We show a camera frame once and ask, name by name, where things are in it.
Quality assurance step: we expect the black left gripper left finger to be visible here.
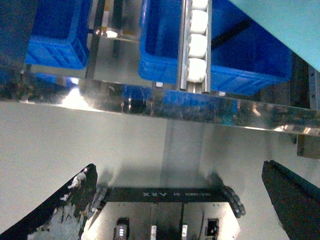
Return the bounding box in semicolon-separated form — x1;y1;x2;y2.
0;163;98;240

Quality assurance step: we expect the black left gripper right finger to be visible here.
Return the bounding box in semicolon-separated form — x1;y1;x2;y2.
261;160;320;240

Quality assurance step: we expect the teal plastic bin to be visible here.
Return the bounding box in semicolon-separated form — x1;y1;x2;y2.
232;0;320;71

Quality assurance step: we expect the stainless steel shelf rack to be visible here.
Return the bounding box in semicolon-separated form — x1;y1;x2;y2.
0;0;320;147

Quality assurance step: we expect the blue bin lower shelf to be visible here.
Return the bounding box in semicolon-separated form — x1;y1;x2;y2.
25;0;92;70
138;0;293;96

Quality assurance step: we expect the white roller track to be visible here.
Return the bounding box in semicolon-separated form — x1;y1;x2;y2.
176;0;212;94

